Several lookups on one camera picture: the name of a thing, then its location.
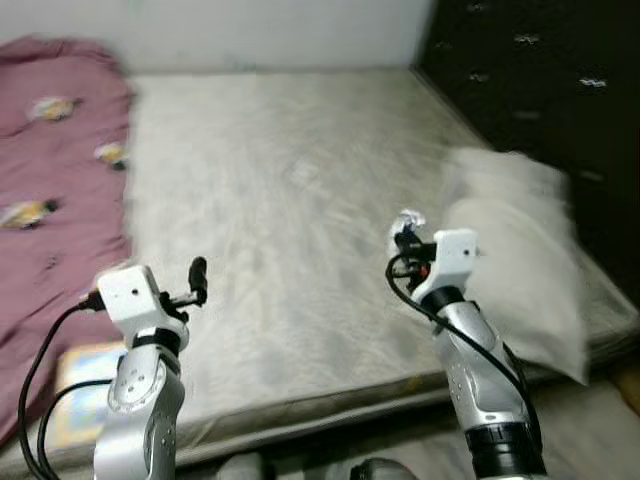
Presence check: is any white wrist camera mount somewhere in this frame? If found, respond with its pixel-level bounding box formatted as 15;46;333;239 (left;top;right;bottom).
412;230;479;303
97;265;191;329

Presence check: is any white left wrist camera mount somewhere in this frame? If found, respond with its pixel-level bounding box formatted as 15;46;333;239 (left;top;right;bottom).
97;265;191;329

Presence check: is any grey robot left leg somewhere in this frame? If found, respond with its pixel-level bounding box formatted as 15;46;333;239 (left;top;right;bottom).
213;452;266;480

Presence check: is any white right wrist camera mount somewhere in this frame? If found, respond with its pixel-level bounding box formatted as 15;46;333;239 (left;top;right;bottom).
412;230;479;303

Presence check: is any patterned grey mattress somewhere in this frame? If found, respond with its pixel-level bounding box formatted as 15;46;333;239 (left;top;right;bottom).
0;65;640;476

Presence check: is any grey robot leg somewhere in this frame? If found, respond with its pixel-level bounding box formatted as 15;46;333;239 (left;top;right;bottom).
350;458;416;480
213;452;266;480

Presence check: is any grey robot right leg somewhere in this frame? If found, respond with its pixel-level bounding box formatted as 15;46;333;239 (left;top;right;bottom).
350;458;416;480

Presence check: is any white pillow with lettering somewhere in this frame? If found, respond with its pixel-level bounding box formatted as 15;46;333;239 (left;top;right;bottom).
440;148;593;388

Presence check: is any dark bed frame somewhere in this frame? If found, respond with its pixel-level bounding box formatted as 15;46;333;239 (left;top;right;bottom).
170;360;640;480

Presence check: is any dark tufted studded headboard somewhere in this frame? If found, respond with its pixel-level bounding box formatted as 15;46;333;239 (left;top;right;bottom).
415;0;640;306

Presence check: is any mauve blanket with flower prints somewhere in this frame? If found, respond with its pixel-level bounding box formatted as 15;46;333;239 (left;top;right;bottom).
0;35;138;446

